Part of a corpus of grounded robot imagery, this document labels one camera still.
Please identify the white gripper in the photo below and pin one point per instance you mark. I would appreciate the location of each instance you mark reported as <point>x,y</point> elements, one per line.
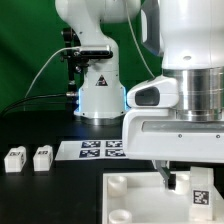
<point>155,134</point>

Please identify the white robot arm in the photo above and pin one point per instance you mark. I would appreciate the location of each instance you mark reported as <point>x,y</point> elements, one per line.
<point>177,116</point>

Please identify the white sheet with tags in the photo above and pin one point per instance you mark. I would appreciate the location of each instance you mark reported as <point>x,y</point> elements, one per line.
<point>90,150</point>

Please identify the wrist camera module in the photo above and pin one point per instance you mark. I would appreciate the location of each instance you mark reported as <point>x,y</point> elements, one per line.
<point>161,92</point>

